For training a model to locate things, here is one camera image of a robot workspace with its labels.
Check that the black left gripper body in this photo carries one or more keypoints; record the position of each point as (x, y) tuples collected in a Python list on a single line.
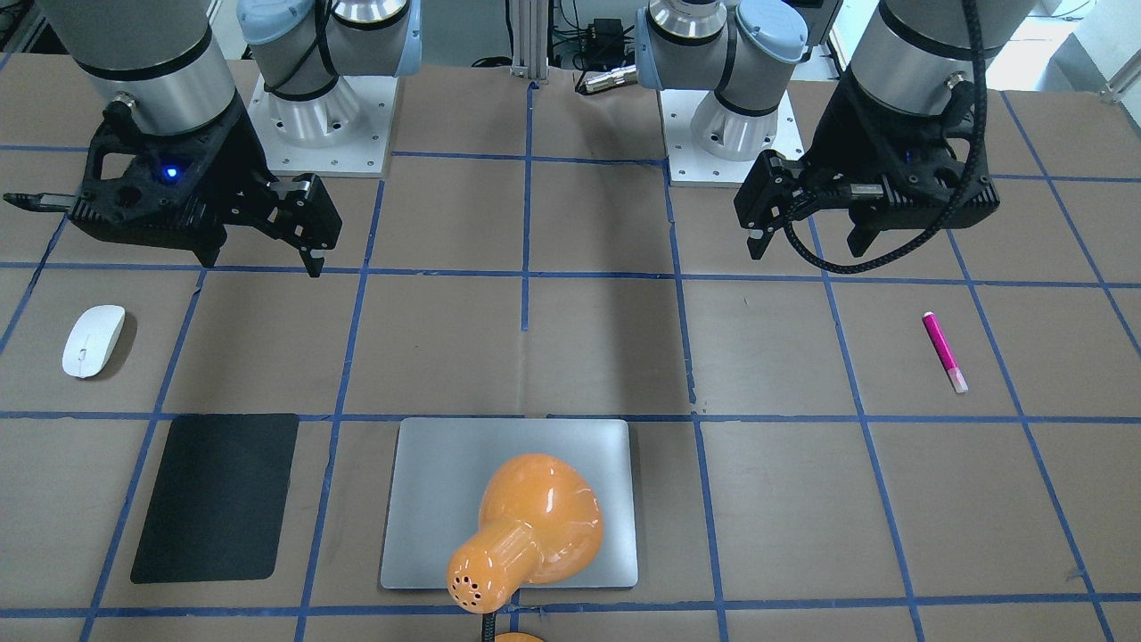
[(836, 143)]

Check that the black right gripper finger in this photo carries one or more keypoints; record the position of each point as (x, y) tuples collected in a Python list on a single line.
[(303, 215), (206, 249)]

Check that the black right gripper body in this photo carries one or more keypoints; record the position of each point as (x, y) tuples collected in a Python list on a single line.
[(239, 163)]

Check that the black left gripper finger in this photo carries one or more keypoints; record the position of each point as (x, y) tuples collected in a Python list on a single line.
[(861, 238), (764, 202)]

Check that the pink highlighter pen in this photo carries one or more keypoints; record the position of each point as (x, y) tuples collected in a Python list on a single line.
[(944, 352)]

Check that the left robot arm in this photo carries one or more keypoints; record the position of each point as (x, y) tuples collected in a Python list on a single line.
[(911, 55)]

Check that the white computer mouse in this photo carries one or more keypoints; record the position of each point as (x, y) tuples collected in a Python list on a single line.
[(92, 339)]

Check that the black mousepad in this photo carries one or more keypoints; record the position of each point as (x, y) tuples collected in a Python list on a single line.
[(217, 506)]

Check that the silver laptop notebook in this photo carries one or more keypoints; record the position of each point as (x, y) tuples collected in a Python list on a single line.
[(444, 464)]

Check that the orange desk lamp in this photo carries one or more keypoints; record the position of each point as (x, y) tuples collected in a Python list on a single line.
[(540, 522)]

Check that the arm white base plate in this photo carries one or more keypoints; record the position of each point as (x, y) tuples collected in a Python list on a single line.
[(357, 143), (704, 152)]

